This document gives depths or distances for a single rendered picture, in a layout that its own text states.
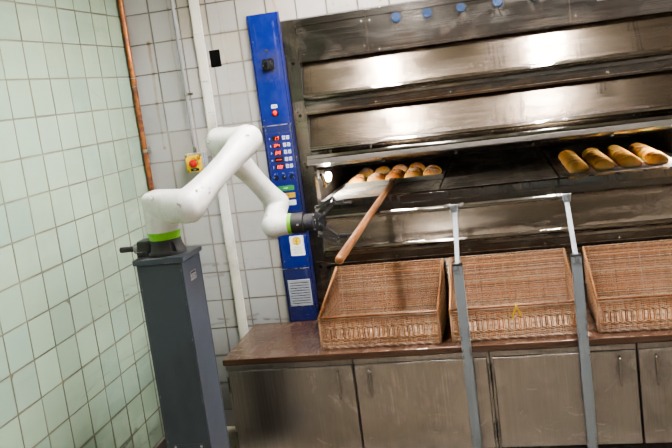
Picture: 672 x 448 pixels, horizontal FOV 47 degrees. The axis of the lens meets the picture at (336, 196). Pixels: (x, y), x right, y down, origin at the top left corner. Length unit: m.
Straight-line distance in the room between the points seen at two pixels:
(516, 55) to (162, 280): 1.92
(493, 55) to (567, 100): 0.40
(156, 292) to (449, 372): 1.32
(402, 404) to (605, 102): 1.67
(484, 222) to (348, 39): 1.12
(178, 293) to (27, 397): 0.69
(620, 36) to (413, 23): 0.95
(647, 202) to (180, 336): 2.22
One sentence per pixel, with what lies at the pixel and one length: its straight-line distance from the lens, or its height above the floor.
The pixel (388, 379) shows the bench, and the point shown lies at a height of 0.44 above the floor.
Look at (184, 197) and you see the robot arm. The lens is 2.87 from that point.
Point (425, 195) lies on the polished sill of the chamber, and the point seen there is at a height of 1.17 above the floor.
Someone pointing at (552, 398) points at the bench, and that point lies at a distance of 3.54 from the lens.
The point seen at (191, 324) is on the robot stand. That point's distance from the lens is 3.02.
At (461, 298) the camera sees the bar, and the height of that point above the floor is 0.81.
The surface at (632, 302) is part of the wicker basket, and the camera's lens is 3.48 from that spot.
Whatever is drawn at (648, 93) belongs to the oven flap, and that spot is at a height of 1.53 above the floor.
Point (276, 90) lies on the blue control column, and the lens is 3.89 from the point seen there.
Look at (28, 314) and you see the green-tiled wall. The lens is 3.22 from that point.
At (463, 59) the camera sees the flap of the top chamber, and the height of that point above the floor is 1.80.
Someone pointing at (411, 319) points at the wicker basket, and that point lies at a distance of 3.47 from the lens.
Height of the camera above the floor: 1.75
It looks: 8 degrees down
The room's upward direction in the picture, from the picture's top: 7 degrees counter-clockwise
